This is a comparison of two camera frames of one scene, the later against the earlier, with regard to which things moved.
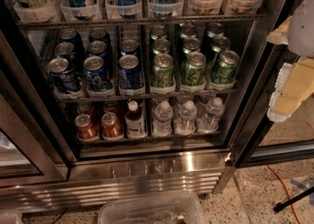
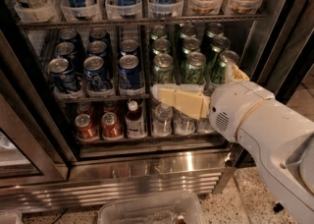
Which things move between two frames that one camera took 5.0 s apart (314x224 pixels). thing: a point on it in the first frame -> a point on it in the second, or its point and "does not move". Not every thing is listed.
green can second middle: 191,44 does not move
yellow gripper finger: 294,84 -> 190,103
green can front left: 163,72 does not move
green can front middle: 194,71 does not move
